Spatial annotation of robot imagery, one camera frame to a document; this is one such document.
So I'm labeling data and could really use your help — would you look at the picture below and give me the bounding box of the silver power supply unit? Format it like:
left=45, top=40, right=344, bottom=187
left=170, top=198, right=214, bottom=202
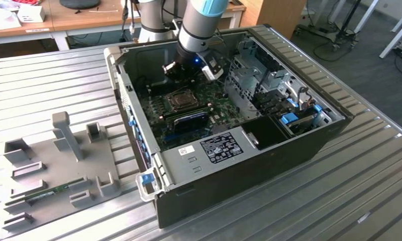
left=153, top=125, right=261, bottom=193

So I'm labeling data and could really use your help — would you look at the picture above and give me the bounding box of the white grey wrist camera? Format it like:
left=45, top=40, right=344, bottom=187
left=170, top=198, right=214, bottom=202
left=194, top=49, right=228, bottom=81

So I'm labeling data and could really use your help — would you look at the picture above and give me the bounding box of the silver drive cage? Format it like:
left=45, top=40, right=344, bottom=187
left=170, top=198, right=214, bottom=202
left=225, top=34, right=292, bottom=117

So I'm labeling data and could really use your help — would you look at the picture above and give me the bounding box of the grey parts rack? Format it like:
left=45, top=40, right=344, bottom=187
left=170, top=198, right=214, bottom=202
left=2, top=111, right=125, bottom=233

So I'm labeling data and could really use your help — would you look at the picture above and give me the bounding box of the hard disk in blue carrier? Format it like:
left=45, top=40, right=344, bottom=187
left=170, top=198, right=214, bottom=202
left=277, top=112, right=323, bottom=138

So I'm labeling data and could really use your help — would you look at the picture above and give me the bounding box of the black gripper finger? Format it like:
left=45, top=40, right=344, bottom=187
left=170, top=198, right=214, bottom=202
left=164, top=62, right=178, bottom=76

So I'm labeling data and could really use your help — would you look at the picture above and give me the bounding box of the white plastic bag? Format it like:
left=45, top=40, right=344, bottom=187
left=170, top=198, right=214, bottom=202
left=0, top=6, right=23, bottom=33

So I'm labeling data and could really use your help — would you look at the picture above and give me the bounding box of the white table frame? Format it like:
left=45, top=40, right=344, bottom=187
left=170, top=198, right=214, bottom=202
left=353, top=0, right=402, bottom=59

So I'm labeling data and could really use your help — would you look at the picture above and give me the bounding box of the wooden cabinet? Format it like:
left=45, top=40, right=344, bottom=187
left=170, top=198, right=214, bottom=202
left=240, top=0, right=308, bottom=40

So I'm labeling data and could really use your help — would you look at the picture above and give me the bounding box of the green RAM stick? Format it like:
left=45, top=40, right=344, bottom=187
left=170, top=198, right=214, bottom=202
left=23, top=184, right=71, bottom=201

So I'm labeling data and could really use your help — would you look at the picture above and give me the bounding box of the black wheeled stand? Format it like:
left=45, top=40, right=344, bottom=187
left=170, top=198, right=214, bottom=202
left=295, top=0, right=365, bottom=52

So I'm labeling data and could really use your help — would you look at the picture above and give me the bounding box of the black round cushion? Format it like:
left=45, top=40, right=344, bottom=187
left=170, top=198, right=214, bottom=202
left=59, top=0, right=102, bottom=10

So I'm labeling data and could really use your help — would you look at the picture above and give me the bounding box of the black graphics card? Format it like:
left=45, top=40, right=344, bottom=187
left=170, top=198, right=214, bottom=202
left=172, top=112, right=210, bottom=134

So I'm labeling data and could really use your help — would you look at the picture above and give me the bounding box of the wooden desk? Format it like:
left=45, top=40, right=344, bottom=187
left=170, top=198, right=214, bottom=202
left=0, top=0, right=248, bottom=52

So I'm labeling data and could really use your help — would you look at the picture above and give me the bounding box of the green motherboard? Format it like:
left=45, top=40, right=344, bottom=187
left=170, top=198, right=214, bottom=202
left=136, top=76, right=258, bottom=151

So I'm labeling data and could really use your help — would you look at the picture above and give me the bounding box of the white cardboard box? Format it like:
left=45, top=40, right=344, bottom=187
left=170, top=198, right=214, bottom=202
left=17, top=5, right=47, bottom=24

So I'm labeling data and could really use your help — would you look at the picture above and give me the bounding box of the black grey PC case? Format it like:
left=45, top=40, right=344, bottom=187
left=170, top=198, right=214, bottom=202
left=103, top=24, right=368, bottom=229

